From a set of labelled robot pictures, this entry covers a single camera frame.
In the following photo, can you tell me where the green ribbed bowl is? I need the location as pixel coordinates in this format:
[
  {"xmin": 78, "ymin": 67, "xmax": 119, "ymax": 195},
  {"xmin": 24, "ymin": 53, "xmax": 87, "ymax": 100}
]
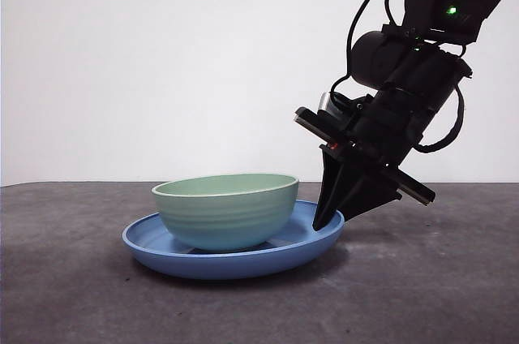
[{"xmin": 151, "ymin": 173, "xmax": 300, "ymax": 252}]

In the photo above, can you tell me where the blue round plate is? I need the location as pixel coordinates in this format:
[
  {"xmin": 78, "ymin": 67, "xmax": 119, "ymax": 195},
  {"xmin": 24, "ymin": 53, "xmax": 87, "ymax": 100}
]
[{"xmin": 122, "ymin": 199, "xmax": 346, "ymax": 281}]

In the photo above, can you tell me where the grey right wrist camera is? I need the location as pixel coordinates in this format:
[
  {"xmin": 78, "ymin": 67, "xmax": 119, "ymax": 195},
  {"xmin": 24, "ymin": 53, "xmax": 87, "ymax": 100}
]
[{"xmin": 318, "ymin": 91, "xmax": 354, "ymax": 118}]

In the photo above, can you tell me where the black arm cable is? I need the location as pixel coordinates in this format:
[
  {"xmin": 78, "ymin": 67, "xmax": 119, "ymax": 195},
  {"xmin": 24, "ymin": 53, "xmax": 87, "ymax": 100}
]
[
  {"xmin": 330, "ymin": 0, "xmax": 410, "ymax": 96},
  {"xmin": 417, "ymin": 75, "xmax": 466, "ymax": 154}
]

